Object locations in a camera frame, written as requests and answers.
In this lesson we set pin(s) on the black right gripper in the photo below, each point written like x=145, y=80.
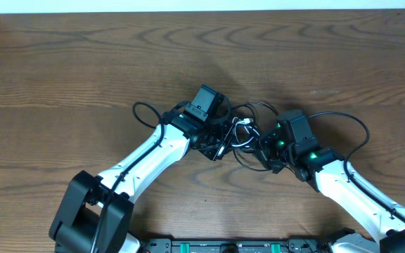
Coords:
x=260, y=150

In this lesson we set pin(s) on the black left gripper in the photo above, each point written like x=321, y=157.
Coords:
x=221, y=146

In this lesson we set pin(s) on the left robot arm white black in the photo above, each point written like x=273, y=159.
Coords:
x=95, y=212

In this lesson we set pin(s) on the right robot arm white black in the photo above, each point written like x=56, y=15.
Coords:
x=330, y=174

